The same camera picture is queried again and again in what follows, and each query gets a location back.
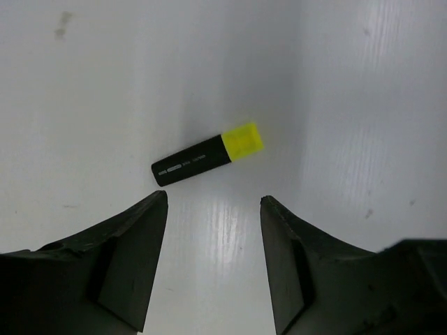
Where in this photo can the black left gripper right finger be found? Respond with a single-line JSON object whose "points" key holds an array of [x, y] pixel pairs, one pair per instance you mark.
{"points": [[322, 285]]}

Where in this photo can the black yellow-capped highlighter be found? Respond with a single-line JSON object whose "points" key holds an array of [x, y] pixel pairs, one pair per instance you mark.
{"points": [[207, 155]]}

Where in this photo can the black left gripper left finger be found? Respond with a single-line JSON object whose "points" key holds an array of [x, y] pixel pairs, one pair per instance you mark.
{"points": [[97, 281]]}

